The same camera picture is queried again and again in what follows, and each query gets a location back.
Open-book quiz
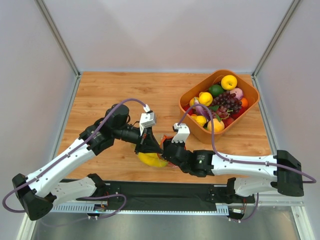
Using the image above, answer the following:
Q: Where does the clear zip bag orange seal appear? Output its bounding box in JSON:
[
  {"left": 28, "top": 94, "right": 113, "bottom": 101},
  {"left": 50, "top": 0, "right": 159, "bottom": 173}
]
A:
[{"left": 132, "top": 133, "right": 180, "bottom": 171}]

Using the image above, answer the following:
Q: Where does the yellow banana bunch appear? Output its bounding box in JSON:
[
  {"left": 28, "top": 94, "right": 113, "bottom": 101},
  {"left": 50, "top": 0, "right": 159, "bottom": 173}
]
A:
[{"left": 137, "top": 152, "right": 168, "bottom": 168}]

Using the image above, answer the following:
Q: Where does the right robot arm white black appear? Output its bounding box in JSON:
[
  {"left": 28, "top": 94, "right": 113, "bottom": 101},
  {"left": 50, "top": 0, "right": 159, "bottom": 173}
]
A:
[{"left": 162, "top": 139, "right": 304, "bottom": 197}]

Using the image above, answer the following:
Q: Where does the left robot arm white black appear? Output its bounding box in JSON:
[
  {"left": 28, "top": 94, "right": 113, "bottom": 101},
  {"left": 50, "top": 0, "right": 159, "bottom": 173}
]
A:
[{"left": 12, "top": 104, "right": 163, "bottom": 221}]

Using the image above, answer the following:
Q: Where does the small yellow lemon front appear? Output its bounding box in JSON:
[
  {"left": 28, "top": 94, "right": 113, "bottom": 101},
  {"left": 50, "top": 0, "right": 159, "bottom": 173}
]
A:
[{"left": 192, "top": 115, "right": 207, "bottom": 127}]

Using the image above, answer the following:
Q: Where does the red pepper in bin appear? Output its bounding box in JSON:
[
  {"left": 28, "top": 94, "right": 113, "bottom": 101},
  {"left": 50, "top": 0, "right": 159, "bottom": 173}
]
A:
[{"left": 183, "top": 105, "right": 194, "bottom": 116}]

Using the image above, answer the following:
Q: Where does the peach fruit front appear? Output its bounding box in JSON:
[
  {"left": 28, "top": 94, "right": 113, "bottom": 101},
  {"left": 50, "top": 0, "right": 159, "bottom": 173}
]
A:
[{"left": 206, "top": 118, "right": 225, "bottom": 134}]

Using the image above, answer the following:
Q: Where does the red apple in bin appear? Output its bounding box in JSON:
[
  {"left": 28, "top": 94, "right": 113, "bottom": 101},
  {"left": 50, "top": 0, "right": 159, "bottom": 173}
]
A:
[{"left": 222, "top": 117, "right": 234, "bottom": 129}]

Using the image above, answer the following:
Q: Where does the red grape bunch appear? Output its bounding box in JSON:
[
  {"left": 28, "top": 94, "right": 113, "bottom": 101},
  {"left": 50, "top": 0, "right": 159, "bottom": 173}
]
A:
[{"left": 209, "top": 105, "right": 230, "bottom": 121}]

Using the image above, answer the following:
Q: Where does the dark purple grape bunch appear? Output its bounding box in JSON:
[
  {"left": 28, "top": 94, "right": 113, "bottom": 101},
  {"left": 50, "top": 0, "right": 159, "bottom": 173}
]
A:
[{"left": 211, "top": 91, "right": 242, "bottom": 113}]

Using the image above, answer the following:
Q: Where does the green lime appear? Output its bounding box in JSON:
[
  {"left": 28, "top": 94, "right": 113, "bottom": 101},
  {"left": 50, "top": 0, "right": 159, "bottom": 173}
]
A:
[{"left": 208, "top": 84, "right": 225, "bottom": 98}]

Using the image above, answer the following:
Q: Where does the orange fruit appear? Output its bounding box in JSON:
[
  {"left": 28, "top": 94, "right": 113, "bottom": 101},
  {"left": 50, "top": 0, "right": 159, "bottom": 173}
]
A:
[{"left": 240, "top": 97, "right": 249, "bottom": 108}]

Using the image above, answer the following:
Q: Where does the purple onion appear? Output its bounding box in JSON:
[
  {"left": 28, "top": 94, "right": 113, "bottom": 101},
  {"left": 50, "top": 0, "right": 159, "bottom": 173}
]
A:
[{"left": 230, "top": 87, "right": 244, "bottom": 100}]

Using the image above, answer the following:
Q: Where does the yellow apple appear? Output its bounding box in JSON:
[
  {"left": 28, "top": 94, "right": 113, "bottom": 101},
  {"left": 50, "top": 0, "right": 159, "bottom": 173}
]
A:
[{"left": 220, "top": 75, "right": 238, "bottom": 91}]

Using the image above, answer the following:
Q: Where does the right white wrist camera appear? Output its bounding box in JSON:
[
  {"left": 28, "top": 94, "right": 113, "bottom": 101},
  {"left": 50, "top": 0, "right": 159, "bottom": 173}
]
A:
[{"left": 171, "top": 123, "right": 190, "bottom": 144}]

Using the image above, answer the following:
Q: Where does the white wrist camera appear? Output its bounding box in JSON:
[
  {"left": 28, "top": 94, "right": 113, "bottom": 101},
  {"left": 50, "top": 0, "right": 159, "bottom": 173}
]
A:
[
  {"left": 171, "top": 123, "right": 190, "bottom": 144},
  {"left": 139, "top": 112, "right": 157, "bottom": 136}
]

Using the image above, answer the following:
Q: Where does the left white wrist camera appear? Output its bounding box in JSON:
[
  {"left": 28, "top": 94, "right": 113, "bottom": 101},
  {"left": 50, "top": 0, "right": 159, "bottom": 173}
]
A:
[{"left": 139, "top": 112, "right": 157, "bottom": 136}]

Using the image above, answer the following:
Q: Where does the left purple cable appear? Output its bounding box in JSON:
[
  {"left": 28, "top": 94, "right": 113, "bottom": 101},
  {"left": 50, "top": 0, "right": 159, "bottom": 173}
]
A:
[{"left": 2, "top": 98, "right": 152, "bottom": 213}]

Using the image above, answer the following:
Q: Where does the purple cable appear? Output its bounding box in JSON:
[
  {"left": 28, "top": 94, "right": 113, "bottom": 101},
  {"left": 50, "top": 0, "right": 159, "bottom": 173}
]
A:
[
  {"left": 177, "top": 103, "right": 315, "bottom": 185},
  {"left": 2, "top": 98, "right": 152, "bottom": 213}
]

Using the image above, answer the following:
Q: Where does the grey cable duct rail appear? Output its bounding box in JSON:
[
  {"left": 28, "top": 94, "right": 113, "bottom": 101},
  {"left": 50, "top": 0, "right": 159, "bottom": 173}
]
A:
[{"left": 53, "top": 202, "right": 241, "bottom": 215}]

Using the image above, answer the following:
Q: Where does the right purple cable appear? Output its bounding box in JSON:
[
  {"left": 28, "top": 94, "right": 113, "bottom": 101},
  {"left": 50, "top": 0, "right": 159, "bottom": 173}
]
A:
[{"left": 177, "top": 103, "right": 315, "bottom": 185}]

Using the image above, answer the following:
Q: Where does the left aluminium frame post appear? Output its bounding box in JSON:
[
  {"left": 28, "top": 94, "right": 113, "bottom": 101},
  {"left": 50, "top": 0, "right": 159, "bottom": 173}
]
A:
[{"left": 34, "top": 0, "right": 81, "bottom": 78}]

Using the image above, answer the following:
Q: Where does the aluminium frame post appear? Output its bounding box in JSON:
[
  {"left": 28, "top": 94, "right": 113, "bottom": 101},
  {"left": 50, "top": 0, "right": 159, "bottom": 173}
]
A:
[
  {"left": 252, "top": 0, "right": 302, "bottom": 76},
  {"left": 34, "top": 0, "right": 81, "bottom": 78}
]

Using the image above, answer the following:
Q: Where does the right aluminium frame post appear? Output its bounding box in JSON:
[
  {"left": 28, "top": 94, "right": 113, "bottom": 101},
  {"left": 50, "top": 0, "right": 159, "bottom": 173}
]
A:
[{"left": 252, "top": 0, "right": 302, "bottom": 76}]

